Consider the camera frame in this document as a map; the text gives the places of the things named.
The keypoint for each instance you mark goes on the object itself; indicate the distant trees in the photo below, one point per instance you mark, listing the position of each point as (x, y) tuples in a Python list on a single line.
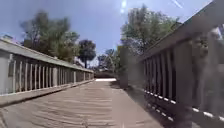
[(106, 60)]

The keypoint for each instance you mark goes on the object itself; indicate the pale concrete path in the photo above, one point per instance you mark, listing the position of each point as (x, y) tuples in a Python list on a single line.
[(106, 79)]

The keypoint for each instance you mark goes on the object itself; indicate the dark round-crowned tree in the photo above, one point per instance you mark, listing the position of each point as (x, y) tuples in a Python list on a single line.
[(87, 50)]

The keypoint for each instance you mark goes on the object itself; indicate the large leafy tree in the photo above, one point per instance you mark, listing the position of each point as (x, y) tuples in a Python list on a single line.
[(50, 36), (146, 28)]

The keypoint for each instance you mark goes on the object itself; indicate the wooden plank bridge deck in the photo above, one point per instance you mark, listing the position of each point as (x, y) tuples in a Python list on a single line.
[(83, 106)]

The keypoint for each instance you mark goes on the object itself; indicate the grey wooden railing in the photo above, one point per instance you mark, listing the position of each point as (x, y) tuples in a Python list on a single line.
[(173, 66), (33, 71)]

